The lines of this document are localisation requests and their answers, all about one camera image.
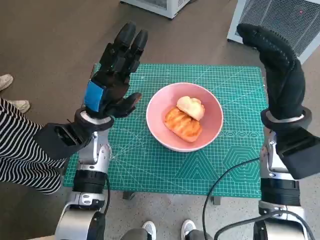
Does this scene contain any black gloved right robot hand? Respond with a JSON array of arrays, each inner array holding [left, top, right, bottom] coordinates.
[[236, 23, 306, 121]]

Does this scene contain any oblong grilled toy bread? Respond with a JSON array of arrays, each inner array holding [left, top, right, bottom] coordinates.
[[163, 107, 203, 143]]

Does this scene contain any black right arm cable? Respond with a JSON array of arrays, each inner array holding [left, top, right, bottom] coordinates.
[[214, 211, 276, 240], [202, 157, 261, 233]]

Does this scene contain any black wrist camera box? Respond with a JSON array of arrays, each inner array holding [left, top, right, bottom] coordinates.
[[33, 122, 93, 161], [276, 127, 320, 180]]

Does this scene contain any pink bowl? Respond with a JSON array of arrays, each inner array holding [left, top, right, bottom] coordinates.
[[146, 82, 224, 153]]

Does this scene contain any green cutting mat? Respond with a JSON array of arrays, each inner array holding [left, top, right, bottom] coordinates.
[[62, 62, 270, 200]]

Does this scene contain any person's white shoe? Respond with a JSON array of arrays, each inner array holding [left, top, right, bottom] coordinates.
[[7, 99, 31, 113], [0, 74, 14, 91]]

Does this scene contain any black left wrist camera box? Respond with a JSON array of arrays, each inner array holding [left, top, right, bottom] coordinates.
[[33, 122, 93, 161]]

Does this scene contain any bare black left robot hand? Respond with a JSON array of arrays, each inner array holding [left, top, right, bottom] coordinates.
[[83, 21, 149, 120]]

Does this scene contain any white cabinet with mesh front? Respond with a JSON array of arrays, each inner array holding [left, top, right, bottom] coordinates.
[[226, 0, 320, 65]]

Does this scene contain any white cabinet with glass front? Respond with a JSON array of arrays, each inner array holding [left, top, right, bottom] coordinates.
[[119, 0, 191, 20]]

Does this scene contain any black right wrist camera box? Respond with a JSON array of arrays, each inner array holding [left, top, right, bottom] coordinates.
[[276, 127, 320, 180]]

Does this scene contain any round toy bread bun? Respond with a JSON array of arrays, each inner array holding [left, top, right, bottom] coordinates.
[[176, 95, 205, 122]]

